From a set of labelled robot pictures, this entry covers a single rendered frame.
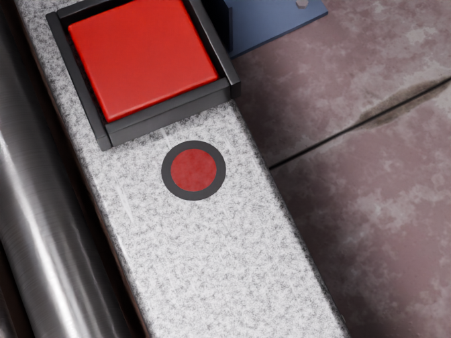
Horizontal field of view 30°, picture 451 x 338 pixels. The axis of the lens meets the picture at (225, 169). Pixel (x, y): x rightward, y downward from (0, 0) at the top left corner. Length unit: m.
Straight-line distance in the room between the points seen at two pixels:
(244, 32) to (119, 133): 1.10
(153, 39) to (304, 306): 0.15
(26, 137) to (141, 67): 0.07
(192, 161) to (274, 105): 1.03
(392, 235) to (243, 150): 0.98
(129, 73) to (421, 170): 1.04
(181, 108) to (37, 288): 0.11
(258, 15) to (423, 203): 0.44
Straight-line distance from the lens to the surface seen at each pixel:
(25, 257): 0.41
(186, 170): 0.41
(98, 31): 0.44
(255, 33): 1.50
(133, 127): 0.41
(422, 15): 1.56
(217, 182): 0.41
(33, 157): 0.42
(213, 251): 0.40
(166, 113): 0.41
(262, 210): 0.40
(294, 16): 1.52
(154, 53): 0.43
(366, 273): 1.36
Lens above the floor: 1.30
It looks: 68 degrees down
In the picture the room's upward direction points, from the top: 3 degrees counter-clockwise
